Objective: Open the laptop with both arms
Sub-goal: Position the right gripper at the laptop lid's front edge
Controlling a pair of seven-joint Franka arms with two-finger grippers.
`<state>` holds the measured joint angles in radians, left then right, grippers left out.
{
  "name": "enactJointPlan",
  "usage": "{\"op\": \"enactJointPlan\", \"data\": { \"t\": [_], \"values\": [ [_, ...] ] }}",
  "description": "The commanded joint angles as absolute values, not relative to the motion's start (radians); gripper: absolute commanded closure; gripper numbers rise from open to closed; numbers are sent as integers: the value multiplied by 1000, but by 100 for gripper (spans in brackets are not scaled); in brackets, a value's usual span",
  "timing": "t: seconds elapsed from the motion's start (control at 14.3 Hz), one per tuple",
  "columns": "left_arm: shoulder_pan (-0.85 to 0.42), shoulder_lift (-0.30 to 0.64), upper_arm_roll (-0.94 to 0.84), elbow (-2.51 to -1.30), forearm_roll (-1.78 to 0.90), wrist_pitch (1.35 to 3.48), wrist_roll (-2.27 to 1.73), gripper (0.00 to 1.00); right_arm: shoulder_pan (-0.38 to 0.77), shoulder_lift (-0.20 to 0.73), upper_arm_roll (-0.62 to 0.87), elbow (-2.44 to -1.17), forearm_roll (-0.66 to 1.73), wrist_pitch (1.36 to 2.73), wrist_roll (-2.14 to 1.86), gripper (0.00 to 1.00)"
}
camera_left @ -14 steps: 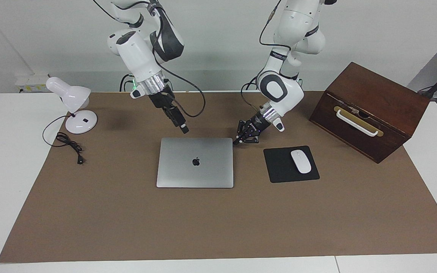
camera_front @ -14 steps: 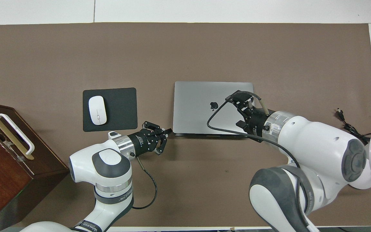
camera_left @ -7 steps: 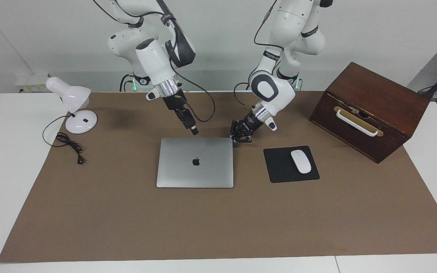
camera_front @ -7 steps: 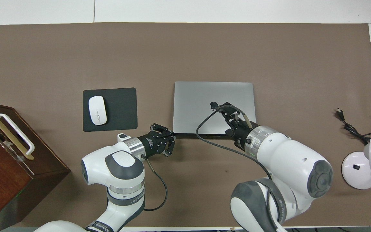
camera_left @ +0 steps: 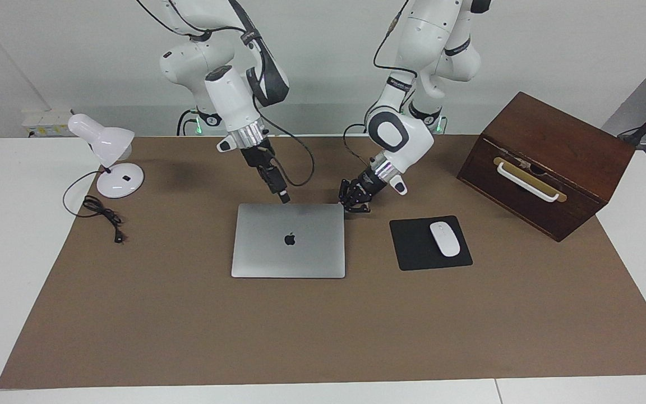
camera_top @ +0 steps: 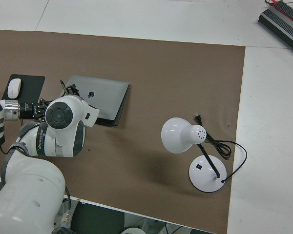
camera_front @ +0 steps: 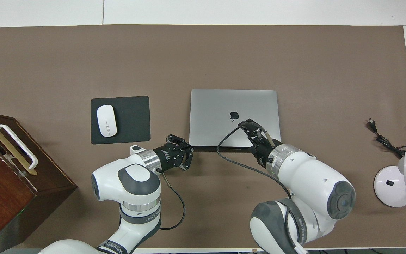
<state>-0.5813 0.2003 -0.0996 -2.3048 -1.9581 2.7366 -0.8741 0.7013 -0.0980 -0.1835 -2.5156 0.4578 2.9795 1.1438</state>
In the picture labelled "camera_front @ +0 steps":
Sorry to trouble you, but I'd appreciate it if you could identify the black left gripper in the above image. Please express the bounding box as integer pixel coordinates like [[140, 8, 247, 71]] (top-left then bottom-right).
[[152, 134, 194, 174]]

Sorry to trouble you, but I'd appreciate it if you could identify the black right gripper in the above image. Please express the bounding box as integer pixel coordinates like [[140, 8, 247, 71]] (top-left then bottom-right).
[[237, 119, 283, 167]]

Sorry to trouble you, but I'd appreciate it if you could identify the grey aluminium laptop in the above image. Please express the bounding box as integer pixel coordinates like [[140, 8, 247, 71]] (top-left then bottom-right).
[[189, 89, 282, 152]]

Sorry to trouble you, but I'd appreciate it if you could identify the black mouse pad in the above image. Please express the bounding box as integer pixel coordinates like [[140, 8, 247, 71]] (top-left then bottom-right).
[[90, 96, 151, 145]]

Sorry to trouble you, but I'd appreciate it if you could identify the white computer mouse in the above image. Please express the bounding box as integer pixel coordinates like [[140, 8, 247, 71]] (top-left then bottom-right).
[[97, 105, 118, 138]]

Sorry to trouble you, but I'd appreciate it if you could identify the brown table mat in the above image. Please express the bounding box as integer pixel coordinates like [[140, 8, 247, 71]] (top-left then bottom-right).
[[0, 24, 406, 249]]

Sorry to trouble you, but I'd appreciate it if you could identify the white desk lamp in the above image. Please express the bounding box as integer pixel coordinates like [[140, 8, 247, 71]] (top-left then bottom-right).
[[374, 145, 406, 208]]

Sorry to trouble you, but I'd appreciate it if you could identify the dark brown wooden box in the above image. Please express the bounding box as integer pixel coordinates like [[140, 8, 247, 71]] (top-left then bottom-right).
[[0, 110, 78, 253]]

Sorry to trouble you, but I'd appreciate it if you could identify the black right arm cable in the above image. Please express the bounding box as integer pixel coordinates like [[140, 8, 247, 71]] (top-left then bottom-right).
[[217, 126, 292, 198]]

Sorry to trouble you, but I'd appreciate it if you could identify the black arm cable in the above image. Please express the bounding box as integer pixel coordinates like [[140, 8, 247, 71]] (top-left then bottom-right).
[[157, 169, 186, 231], [217, 126, 292, 198]]

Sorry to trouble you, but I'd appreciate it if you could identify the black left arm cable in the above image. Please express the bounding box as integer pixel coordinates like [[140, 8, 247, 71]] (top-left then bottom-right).
[[157, 169, 186, 231]]

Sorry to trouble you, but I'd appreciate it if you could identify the black lamp power cable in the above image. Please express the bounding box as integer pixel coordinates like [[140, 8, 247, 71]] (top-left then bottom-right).
[[367, 119, 406, 159]]

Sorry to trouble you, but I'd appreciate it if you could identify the gold metal handle plate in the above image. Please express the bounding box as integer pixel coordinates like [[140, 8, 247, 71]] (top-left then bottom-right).
[[0, 124, 38, 176]]

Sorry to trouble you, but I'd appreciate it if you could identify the white box handle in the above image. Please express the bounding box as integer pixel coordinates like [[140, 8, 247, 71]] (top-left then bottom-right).
[[0, 124, 39, 171]]

